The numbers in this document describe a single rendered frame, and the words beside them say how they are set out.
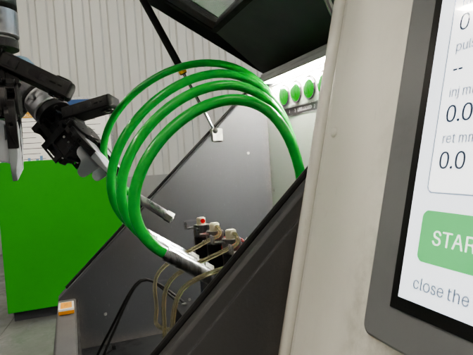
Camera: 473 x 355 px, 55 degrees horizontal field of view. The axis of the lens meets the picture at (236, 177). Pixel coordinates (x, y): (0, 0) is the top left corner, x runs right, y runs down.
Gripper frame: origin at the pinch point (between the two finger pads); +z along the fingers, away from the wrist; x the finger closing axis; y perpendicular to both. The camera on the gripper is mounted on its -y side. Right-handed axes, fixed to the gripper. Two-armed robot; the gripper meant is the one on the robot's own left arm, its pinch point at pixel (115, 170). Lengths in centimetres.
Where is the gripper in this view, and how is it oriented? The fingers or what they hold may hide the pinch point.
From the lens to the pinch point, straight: 91.1
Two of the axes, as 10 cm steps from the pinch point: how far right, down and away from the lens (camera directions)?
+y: -6.9, 7.2, 0.8
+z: 6.7, 6.8, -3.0
